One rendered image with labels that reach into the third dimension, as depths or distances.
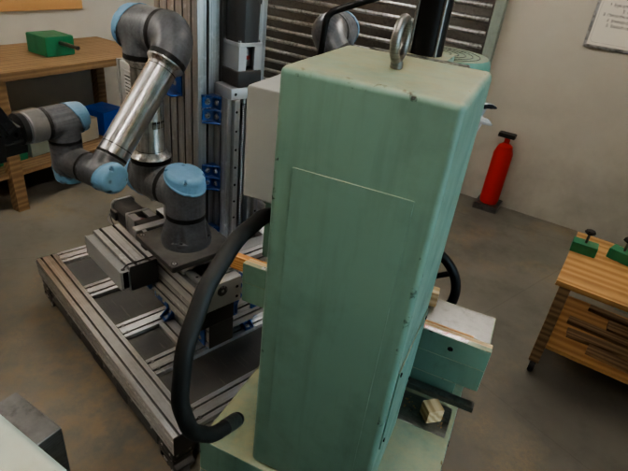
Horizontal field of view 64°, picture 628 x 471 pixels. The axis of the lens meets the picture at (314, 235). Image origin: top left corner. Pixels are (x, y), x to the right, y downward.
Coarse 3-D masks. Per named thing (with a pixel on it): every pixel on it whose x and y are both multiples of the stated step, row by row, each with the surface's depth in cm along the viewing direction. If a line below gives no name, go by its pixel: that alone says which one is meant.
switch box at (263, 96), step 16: (272, 80) 68; (256, 96) 65; (272, 96) 64; (256, 112) 66; (272, 112) 65; (256, 128) 67; (272, 128) 66; (256, 144) 68; (272, 144) 67; (256, 160) 70; (272, 160) 68; (256, 176) 71; (272, 176) 70; (256, 192) 72
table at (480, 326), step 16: (256, 288) 125; (256, 304) 127; (448, 304) 127; (432, 320) 121; (448, 320) 122; (464, 320) 122; (480, 320) 123; (480, 336) 117; (416, 352) 113; (432, 352) 111; (432, 368) 113; (448, 368) 111; (464, 368) 109; (464, 384) 111
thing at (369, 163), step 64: (320, 64) 61; (384, 64) 65; (448, 64) 70; (320, 128) 60; (384, 128) 57; (448, 128) 54; (320, 192) 64; (384, 192) 60; (448, 192) 61; (320, 256) 68; (384, 256) 64; (320, 320) 73; (384, 320) 68; (320, 384) 78; (384, 384) 73; (256, 448) 93; (320, 448) 85; (384, 448) 95
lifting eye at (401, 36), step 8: (400, 16) 60; (408, 16) 61; (400, 24) 60; (408, 24) 62; (392, 32) 60; (400, 32) 60; (408, 32) 64; (392, 40) 60; (400, 40) 60; (408, 40) 64; (392, 48) 61; (400, 48) 64; (392, 56) 62; (400, 56) 63; (392, 64) 64; (400, 64) 63
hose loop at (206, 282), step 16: (240, 224) 71; (256, 224) 72; (240, 240) 68; (224, 256) 66; (208, 272) 65; (224, 272) 66; (208, 288) 64; (192, 304) 64; (208, 304) 64; (192, 320) 63; (192, 336) 63; (176, 352) 63; (192, 352) 63; (176, 368) 63; (192, 368) 65; (176, 384) 64; (176, 400) 65; (176, 416) 66; (192, 416) 68; (240, 416) 84; (192, 432) 69; (208, 432) 74; (224, 432) 79
